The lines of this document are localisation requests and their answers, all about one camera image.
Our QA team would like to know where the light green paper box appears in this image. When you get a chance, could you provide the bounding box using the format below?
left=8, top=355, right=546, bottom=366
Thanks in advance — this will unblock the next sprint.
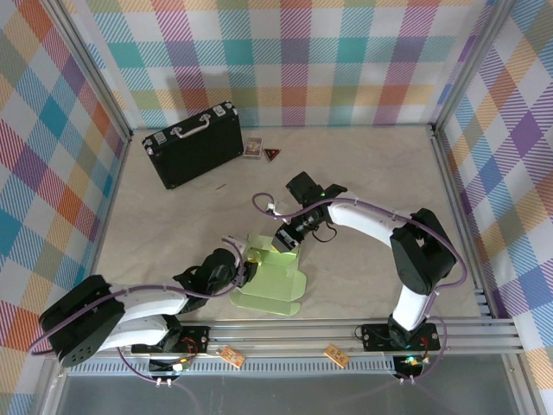
left=228, top=233, right=308, bottom=317

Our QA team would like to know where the small playing card box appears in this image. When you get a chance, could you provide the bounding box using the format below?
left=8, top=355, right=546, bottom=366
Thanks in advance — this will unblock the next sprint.
left=243, top=137, right=265, bottom=161

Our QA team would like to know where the small orange circuit board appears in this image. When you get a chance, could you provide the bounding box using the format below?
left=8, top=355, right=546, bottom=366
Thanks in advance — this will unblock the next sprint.
left=219, top=345, right=245, bottom=369
left=324, top=343, right=349, bottom=368

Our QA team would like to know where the small green controller board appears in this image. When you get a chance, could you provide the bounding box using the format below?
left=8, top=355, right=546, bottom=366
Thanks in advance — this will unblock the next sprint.
left=393, top=354, right=433, bottom=374
left=149, top=356, right=194, bottom=374

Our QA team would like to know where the grey metal panel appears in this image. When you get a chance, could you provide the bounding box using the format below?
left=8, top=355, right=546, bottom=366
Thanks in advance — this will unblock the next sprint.
left=36, top=370, right=543, bottom=415

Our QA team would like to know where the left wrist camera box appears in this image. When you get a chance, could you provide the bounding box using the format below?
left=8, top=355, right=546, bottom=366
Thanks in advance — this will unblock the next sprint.
left=220, top=235, right=248, bottom=261

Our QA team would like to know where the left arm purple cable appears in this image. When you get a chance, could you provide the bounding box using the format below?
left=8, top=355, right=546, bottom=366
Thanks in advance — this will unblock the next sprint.
left=29, top=235, right=243, bottom=386

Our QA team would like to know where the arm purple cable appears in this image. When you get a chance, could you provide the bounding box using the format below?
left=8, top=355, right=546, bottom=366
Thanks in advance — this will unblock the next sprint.
left=29, top=235, right=243, bottom=386
left=251, top=193, right=467, bottom=384

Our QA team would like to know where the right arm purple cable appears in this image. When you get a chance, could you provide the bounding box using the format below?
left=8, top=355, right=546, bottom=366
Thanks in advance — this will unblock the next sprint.
left=251, top=193, right=467, bottom=384

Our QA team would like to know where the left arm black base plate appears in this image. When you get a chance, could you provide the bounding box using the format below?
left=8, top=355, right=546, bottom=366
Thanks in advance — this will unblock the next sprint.
left=130, top=324, right=212, bottom=355

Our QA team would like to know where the long aluminium frame rail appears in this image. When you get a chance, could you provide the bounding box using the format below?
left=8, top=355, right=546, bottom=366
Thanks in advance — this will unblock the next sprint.
left=47, top=318, right=526, bottom=358

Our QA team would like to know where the grey slotted cable duct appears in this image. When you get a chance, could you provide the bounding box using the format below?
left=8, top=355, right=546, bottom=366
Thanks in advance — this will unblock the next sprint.
left=68, top=361, right=397, bottom=375

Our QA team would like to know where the black briefcase with silver handle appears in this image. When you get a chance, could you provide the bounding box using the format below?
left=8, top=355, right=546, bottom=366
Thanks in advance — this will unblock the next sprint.
left=143, top=101, right=245, bottom=190

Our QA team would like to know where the aluminium side rail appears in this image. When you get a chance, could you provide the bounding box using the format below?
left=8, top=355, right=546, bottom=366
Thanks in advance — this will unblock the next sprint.
left=429, top=124, right=493, bottom=319

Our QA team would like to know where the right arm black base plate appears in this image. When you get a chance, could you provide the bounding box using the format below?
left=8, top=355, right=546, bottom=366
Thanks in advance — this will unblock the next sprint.
left=360, top=322, right=442, bottom=352

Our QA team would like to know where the aluminium corner post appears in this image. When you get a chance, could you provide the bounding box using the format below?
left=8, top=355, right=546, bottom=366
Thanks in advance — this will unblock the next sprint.
left=431, top=0, right=519, bottom=133
left=41, top=0, right=133, bottom=144

